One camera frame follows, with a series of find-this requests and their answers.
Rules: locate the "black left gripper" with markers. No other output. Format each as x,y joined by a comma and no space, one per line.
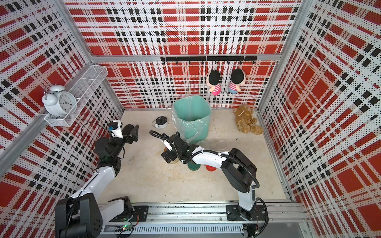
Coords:
134,136

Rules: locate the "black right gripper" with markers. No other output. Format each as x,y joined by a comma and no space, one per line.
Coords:
171,157

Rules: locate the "orange lid peanut jar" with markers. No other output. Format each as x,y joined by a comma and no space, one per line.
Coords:
169,156

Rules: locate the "dark green jar lid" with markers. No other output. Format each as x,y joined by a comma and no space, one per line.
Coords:
193,166

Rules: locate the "red jar lid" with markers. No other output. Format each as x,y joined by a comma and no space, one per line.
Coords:
210,168

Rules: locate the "green lid peanut jar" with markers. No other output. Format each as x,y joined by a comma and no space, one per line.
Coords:
203,144

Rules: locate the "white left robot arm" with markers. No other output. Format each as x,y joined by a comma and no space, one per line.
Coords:
80,216

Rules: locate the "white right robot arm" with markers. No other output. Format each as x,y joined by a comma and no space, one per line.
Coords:
237,168

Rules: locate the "white round device black top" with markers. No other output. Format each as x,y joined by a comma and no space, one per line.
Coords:
160,122

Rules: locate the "clear plastic bin liner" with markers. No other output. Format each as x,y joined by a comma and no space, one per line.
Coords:
184,125

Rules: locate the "green plastic trash bin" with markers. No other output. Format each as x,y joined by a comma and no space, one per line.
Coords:
193,116

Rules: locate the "tan teddy bear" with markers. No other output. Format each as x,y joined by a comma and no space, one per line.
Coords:
245,121

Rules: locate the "pink striped hanging doll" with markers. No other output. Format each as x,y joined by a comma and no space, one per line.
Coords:
213,82

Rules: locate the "white twin-bell alarm clock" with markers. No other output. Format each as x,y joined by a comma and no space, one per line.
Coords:
57,101

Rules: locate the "blue striped hanging doll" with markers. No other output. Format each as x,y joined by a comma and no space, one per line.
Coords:
238,78

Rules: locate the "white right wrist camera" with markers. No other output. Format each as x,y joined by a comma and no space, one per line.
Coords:
168,145

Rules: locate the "white wire mesh shelf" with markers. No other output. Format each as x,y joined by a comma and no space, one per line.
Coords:
83,88

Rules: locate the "green circuit board with wires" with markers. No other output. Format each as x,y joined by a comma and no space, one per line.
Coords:
126,230

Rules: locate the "black wall hook rail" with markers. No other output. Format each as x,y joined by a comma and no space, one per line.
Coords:
208,58

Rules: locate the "metal base rail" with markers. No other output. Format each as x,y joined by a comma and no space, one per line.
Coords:
274,219

